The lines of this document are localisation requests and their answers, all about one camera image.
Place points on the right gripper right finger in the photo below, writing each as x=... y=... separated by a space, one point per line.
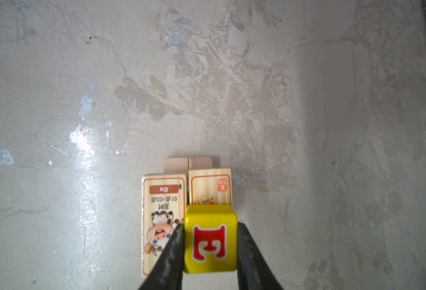
x=252 y=270

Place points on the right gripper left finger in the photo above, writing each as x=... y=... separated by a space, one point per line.
x=167 y=273

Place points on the yellow letter cube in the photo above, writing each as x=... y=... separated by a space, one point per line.
x=211 y=234

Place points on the patterned wood block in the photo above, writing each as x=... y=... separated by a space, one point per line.
x=210 y=186
x=163 y=209

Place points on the light wood block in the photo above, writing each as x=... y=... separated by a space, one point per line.
x=175 y=164

